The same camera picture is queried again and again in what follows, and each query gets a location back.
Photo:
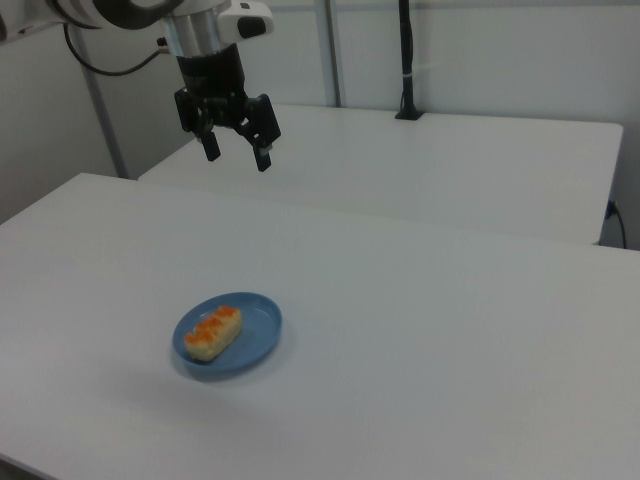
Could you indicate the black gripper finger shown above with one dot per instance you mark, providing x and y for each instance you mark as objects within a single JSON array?
[
  {"x": 262, "y": 130},
  {"x": 212, "y": 147}
]

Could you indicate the blue round plate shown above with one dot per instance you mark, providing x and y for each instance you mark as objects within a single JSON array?
[{"x": 260, "y": 327}]

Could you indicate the grey partition post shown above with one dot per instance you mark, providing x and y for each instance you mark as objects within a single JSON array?
[
  {"x": 334, "y": 55},
  {"x": 102, "y": 110}
]

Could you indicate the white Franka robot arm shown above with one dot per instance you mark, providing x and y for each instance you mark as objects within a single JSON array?
[{"x": 115, "y": 10}]

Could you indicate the bread with orange topping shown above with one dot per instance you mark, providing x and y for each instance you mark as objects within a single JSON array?
[{"x": 215, "y": 332}]

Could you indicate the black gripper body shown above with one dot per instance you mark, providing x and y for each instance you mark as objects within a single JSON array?
[{"x": 212, "y": 75}]

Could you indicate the black camera stand pole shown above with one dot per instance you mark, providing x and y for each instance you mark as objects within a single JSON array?
[{"x": 409, "y": 75}]

